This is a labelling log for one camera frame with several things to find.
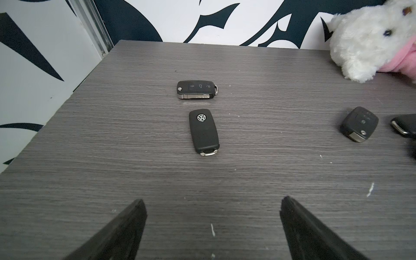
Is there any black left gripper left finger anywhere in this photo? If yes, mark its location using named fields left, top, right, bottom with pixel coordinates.
left=64, top=199, right=147, bottom=260

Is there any black key fob buttons up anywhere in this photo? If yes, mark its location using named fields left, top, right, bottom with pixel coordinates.
left=176, top=80, right=218, bottom=100

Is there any black key fob tilted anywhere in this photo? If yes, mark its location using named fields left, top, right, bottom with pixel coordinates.
left=340, top=106, right=379, bottom=143

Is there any black key fob edge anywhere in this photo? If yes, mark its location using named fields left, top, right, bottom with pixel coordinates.
left=391, top=114, right=416, bottom=139

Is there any white teddy bear pink shirt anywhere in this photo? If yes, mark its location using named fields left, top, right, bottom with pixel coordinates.
left=328, top=1, right=416, bottom=83

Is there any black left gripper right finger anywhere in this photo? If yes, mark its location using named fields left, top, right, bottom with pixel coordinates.
left=279, top=196, right=368, bottom=260

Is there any black VW key fob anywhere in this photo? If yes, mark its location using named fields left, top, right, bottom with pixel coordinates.
left=189, top=109, right=220, bottom=157

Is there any aluminium frame post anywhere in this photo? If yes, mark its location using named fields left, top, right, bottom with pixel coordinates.
left=67, top=0, right=114, bottom=59

